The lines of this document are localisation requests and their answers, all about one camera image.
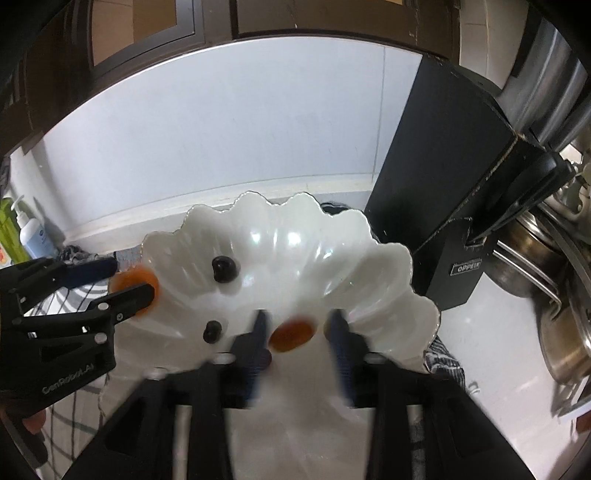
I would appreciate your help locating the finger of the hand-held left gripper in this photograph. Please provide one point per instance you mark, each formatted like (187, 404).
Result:
(120, 302)
(87, 271)

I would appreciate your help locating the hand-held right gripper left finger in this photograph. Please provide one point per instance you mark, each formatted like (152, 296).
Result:
(259, 337)

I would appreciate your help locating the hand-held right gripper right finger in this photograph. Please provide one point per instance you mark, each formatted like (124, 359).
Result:
(340, 346)

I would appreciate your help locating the orange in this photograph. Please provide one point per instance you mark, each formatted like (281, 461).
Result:
(138, 277)
(291, 337)

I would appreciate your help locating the dark plum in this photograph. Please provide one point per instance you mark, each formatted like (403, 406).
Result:
(224, 270)
(212, 332)

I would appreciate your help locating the white scalloped bowl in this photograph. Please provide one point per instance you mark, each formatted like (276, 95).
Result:
(295, 258)

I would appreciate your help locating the person's left hand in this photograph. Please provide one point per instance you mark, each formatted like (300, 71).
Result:
(33, 422)

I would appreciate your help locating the black white checked cloth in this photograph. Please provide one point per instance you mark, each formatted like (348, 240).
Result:
(92, 406)

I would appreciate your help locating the blue pump bottle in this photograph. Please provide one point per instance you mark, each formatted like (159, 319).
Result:
(34, 237)

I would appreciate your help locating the green dish soap bottle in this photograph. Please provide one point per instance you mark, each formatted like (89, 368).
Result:
(9, 240)

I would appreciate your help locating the black knife block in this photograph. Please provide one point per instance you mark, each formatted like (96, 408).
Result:
(425, 184)

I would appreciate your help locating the wide steel pot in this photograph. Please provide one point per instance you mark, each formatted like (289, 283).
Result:
(526, 258)

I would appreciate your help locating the small steel pot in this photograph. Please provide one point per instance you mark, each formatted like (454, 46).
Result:
(568, 341)

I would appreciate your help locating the tall steel pot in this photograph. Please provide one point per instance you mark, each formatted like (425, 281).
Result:
(554, 78)

